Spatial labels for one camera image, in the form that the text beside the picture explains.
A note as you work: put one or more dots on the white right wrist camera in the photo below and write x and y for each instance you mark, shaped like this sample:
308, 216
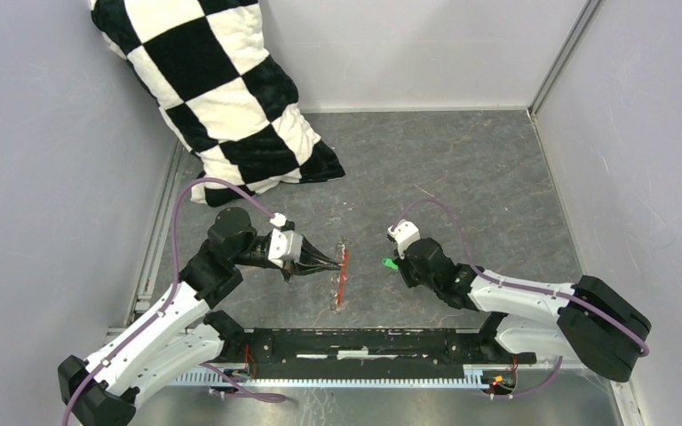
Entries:
403, 235

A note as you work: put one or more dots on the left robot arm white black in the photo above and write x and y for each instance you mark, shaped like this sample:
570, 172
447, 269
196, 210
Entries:
176, 333

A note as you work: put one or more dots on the aluminium frame rail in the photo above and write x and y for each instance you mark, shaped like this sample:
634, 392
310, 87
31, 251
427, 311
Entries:
222, 374

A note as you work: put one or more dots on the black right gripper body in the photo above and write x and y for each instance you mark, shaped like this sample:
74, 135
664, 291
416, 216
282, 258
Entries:
409, 275

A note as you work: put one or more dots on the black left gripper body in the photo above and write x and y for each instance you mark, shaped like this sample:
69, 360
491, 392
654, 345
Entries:
289, 270

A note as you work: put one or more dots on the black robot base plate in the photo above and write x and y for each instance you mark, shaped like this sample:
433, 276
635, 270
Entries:
366, 353

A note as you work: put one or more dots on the metal key holder red handle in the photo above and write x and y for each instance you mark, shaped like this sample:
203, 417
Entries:
342, 251

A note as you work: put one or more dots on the black white checkered pillow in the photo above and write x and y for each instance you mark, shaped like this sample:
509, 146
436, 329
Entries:
220, 91

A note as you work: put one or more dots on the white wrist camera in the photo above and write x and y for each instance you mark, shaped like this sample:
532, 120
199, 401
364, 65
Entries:
284, 247
403, 235

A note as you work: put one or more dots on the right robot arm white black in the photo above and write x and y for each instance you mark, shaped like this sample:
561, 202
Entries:
586, 320

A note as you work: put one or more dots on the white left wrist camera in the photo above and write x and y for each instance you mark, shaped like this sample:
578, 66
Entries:
284, 247

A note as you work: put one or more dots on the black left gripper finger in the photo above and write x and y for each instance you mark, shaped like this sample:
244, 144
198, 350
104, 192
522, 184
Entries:
313, 258
298, 269

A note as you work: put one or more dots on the small green object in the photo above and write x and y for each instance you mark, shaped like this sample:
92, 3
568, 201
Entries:
390, 264

